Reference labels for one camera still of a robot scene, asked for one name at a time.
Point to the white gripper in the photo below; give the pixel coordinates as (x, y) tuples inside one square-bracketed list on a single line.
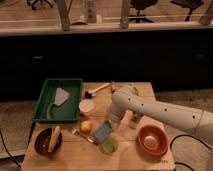
[(114, 115)]

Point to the blue sponge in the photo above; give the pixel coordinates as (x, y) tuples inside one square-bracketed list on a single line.
[(103, 132)]

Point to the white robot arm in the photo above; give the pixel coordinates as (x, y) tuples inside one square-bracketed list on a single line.
[(194, 121)]

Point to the dark metal cup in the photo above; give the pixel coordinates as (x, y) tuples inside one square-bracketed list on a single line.
[(135, 119)]

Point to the white round container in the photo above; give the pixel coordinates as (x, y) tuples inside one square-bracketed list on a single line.
[(86, 106)]

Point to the dish brush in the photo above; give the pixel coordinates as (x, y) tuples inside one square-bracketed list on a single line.
[(92, 93)]

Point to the orange fruit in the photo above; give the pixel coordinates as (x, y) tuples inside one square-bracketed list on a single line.
[(86, 126)]

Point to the green cup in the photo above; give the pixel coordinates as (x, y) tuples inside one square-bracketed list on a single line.
[(109, 146)]

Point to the metal fork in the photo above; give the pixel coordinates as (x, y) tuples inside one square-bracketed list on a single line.
[(77, 133)]

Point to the white egg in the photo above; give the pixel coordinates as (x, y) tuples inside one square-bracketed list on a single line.
[(150, 142)]

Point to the green plastic tray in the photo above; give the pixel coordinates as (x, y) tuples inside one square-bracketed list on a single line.
[(69, 110)]

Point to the orange bowl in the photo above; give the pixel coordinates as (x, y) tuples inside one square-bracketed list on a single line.
[(158, 134)]

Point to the grey cloth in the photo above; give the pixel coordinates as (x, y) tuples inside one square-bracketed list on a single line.
[(61, 96)]

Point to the green banana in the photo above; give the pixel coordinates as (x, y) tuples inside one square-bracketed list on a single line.
[(49, 114)]

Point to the dark brown bowl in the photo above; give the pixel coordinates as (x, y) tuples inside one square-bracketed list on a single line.
[(43, 140)]

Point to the office chair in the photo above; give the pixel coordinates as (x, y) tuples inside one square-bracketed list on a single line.
[(140, 5), (32, 3), (190, 4)]

